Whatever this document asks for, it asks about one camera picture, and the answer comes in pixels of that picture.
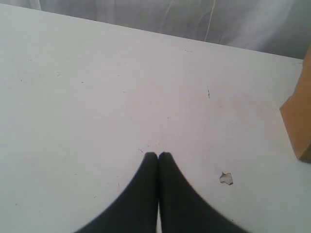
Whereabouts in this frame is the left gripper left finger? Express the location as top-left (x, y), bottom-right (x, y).
top-left (77, 152), bottom-right (158, 233)

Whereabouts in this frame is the small torn paper scrap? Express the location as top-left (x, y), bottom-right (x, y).
top-left (219, 172), bottom-right (233, 185)

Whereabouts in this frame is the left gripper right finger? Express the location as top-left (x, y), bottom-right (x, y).
top-left (158, 152), bottom-right (245, 233)

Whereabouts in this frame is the brown paper shopping bag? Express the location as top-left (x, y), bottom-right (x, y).
top-left (280, 49), bottom-right (311, 163)

